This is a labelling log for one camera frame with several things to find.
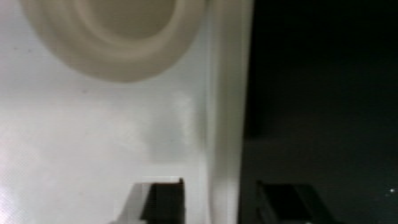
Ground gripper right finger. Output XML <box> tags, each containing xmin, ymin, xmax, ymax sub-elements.
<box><xmin>256</xmin><ymin>182</ymin><xmax>338</xmax><ymax>224</ymax></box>

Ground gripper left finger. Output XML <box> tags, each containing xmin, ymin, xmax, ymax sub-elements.
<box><xmin>121</xmin><ymin>178</ymin><xmax>185</xmax><ymax>224</ymax></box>

